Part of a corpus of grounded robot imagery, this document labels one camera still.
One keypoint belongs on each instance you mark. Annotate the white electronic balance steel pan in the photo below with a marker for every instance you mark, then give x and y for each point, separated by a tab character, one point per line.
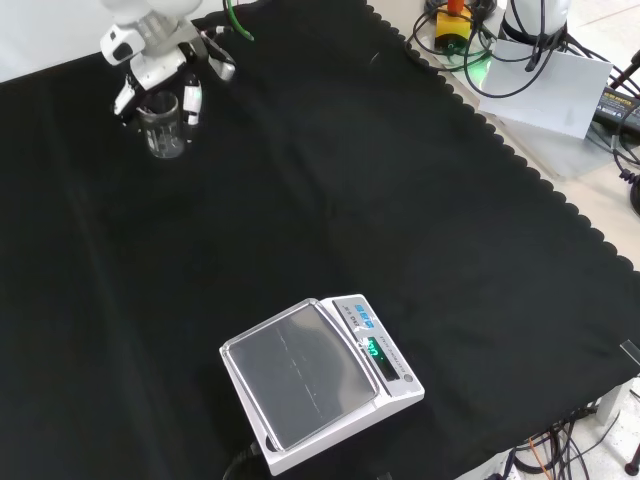
320	380

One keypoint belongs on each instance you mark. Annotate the pale board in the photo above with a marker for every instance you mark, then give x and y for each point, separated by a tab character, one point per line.
545	90

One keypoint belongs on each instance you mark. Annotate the yellow stop button box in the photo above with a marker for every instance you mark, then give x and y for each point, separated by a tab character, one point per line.
454	31

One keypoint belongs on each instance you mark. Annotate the black power adapter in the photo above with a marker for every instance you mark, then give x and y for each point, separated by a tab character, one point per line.
616	111

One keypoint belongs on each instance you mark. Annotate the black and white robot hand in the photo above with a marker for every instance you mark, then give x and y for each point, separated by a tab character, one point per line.
155	65

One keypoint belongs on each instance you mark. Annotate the clear glass beaker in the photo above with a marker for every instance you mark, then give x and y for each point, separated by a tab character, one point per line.
163	129

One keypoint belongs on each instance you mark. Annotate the black bench cloth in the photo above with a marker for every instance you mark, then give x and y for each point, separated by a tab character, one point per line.
280	240

